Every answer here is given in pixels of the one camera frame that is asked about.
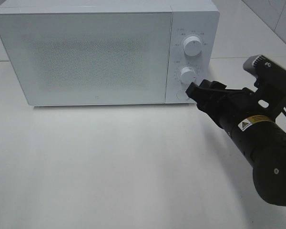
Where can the round white door button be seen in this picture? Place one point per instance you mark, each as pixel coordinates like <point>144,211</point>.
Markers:
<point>181,95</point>

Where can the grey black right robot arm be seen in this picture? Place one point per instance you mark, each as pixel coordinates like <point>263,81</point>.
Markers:
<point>267,157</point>

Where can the white microwave door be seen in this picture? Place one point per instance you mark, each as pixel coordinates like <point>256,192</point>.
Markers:
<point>85,59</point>

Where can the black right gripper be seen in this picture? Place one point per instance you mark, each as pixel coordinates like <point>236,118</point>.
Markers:
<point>234,111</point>

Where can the white microwave knob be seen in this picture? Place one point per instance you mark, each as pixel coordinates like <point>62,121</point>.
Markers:
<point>192,45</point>
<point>187,75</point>

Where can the white microwave oven body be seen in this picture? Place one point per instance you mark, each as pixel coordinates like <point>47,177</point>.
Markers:
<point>201,20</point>

